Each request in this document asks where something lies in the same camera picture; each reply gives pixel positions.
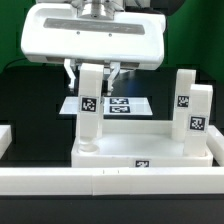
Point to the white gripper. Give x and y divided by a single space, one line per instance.
55 33

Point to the white desk top panel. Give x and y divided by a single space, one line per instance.
138 144

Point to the white marker tag plate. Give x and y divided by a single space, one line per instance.
112 106

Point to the white left barrier block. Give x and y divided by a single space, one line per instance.
5 138

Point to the white barrier block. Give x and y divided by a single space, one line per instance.
215 142
5 138

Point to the white right barrier block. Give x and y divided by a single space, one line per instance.
215 142

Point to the white front barrier rail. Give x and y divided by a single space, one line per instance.
111 181

